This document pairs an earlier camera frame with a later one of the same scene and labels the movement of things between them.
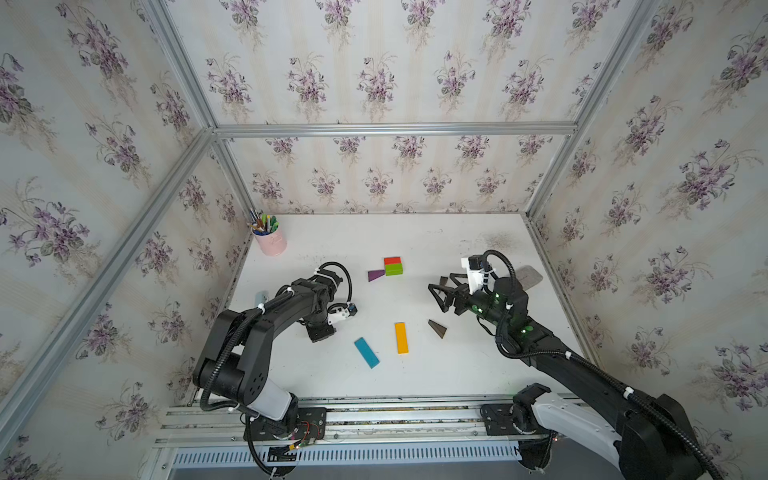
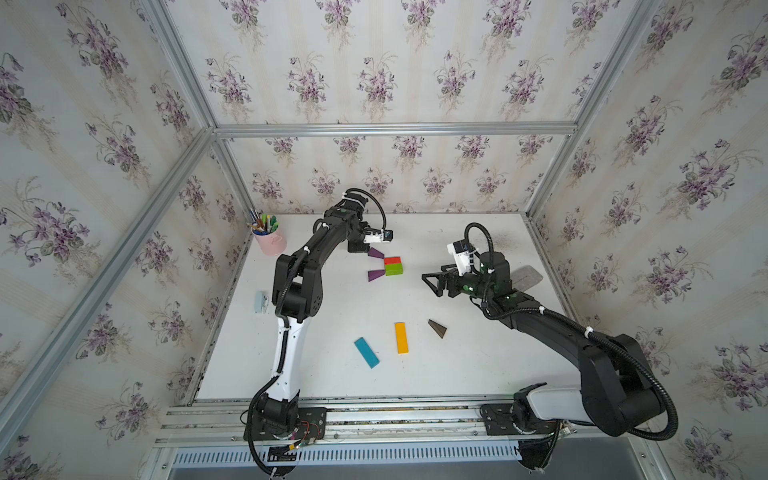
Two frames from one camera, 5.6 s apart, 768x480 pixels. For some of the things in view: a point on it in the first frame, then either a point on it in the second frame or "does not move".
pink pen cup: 273,244 does not move
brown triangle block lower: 438,328 does not move
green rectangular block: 393,269 does not move
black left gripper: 316,336 to 363,248
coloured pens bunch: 262,224 does not move
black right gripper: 464,295 to 453,276
